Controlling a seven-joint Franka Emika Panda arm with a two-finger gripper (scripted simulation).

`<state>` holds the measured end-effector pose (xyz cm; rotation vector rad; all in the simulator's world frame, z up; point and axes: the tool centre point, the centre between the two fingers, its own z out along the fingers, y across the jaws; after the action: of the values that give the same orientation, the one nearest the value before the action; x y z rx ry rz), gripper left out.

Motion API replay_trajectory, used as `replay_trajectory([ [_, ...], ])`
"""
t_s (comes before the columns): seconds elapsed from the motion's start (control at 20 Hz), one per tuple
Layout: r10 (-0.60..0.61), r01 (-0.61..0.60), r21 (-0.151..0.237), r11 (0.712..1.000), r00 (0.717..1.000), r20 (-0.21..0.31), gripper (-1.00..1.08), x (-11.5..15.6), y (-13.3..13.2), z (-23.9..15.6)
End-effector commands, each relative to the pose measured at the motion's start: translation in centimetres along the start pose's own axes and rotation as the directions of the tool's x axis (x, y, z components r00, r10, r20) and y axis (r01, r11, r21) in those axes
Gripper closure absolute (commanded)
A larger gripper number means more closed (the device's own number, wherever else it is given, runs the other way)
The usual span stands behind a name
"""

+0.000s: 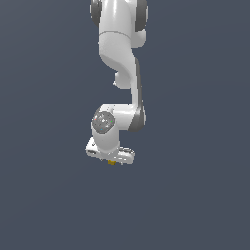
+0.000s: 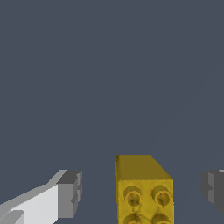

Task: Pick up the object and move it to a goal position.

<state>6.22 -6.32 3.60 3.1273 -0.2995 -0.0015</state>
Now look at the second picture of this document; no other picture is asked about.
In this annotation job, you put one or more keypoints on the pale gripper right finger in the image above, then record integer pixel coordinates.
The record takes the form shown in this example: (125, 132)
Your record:
(214, 189)

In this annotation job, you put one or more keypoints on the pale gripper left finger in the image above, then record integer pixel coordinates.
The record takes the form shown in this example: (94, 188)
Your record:
(46, 199)

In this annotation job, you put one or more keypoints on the yellow studded toy brick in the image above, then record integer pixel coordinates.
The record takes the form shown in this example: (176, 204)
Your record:
(144, 192)

